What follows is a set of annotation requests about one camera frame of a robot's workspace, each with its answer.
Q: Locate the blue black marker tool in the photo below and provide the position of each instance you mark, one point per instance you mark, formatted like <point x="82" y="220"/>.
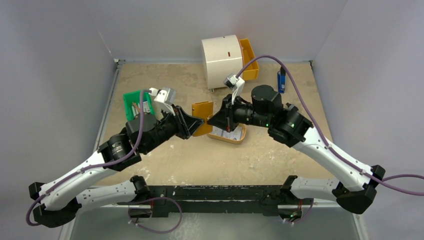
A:
<point x="281" y="80"/>

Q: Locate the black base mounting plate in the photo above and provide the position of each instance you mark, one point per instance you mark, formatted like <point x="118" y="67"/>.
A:
<point x="267" y="200"/>

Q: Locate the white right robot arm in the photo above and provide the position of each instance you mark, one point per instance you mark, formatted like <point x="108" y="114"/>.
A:
<point x="350" y="188"/>

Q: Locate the pens in green bin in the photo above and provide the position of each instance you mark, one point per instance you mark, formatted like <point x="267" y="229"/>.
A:
<point x="135" y="109"/>

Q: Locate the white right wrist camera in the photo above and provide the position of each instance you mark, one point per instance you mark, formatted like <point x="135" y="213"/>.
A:
<point x="235" y="84"/>

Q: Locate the tan oval tray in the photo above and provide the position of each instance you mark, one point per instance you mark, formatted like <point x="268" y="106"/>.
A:
<point x="228" y="140"/>

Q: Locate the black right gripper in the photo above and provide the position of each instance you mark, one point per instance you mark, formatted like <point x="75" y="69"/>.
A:
<point x="230" y="114"/>

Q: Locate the cream round drawer cabinet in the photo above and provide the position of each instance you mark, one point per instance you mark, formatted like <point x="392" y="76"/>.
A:
<point x="222" y="56"/>

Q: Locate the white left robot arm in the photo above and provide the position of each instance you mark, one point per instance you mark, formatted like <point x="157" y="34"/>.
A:
<point x="58" y="202"/>

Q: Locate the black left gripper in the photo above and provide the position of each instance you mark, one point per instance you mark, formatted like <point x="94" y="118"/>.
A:
<point x="186" y="124"/>

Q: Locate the small black knob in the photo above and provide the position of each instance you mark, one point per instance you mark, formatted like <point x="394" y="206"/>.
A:
<point x="291" y="108"/>

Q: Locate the green plastic bin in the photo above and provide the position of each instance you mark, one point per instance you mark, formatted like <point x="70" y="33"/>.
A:
<point x="129" y="98"/>

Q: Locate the card pack in bin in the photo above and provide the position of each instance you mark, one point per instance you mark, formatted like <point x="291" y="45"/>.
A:
<point x="146" y="107"/>

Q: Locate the aluminium frame rail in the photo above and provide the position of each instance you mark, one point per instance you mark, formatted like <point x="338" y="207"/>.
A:
<point x="259" y="160"/>

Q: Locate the yellow open drawer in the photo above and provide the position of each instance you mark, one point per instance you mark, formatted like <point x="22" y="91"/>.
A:
<point x="252" y="71"/>

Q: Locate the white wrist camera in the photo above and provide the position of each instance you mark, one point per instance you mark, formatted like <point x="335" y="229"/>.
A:
<point x="235" y="84"/>
<point x="164" y="98"/>

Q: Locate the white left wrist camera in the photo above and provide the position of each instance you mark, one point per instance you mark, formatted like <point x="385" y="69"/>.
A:
<point x="164" y="98"/>

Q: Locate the yellow leather card holder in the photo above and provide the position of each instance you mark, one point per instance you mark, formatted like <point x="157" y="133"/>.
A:
<point x="202" y="110"/>

